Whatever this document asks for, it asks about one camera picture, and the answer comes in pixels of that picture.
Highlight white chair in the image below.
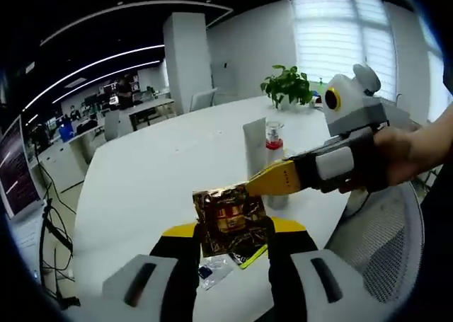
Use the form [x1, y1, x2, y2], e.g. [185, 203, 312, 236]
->
[190, 88, 217, 113]

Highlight potted green plant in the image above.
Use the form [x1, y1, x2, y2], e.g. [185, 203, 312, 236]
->
[260, 64, 314, 110]

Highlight person's right hand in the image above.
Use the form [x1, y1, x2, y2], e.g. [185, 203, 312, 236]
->
[338, 125, 425, 195]

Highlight person's dark shirt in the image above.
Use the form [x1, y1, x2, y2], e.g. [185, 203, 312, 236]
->
[419, 159, 453, 294]

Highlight gold skincare sachet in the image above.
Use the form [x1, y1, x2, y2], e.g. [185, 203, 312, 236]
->
[192, 183, 277, 258]

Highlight narrow window blinds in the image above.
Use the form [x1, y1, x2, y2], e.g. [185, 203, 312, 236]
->
[423, 17, 447, 121]

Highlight clear blue skincare sachet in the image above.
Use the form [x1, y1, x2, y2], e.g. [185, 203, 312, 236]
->
[197, 254, 234, 291]

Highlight office desk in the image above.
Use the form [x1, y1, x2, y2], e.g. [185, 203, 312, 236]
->
[129, 97, 176, 132]

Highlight green black skincare sachet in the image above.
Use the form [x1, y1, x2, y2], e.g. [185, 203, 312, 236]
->
[228, 243, 268, 270]

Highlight black stand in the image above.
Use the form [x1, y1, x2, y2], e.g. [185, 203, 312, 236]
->
[35, 194, 81, 309]

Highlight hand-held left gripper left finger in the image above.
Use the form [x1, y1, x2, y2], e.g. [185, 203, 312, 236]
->
[102, 221, 199, 322]

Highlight grey mesh chair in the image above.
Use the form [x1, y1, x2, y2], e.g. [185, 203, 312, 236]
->
[323, 180, 425, 301]

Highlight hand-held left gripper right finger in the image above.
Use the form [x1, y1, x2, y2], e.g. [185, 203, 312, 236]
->
[267, 217, 369, 322]

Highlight white skincare squeeze tube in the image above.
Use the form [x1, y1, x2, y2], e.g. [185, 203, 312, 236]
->
[242, 118, 268, 187]

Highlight computer monitor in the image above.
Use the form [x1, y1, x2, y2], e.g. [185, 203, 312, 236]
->
[0, 116, 43, 219]

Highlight wide window blinds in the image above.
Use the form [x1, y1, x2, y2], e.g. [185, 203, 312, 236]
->
[289, 0, 397, 100]

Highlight red collared skincare bottle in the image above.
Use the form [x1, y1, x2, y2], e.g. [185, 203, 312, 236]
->
[264, 121, 285, 162]

